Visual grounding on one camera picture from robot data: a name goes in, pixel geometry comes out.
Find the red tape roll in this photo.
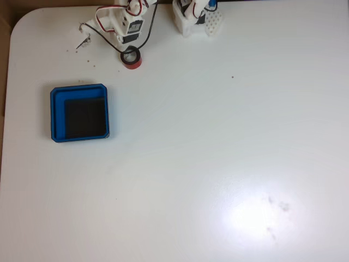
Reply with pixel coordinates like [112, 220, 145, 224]
[120, 45, 143, 70]

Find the blue box with black bottom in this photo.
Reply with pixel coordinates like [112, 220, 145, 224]
[50, 83, 111, 144]

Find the red white servo wire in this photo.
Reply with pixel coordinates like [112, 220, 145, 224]
[95, 4, 129, 33]

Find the black camera cable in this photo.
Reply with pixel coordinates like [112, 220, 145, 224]
[80, 1, 160, 55]

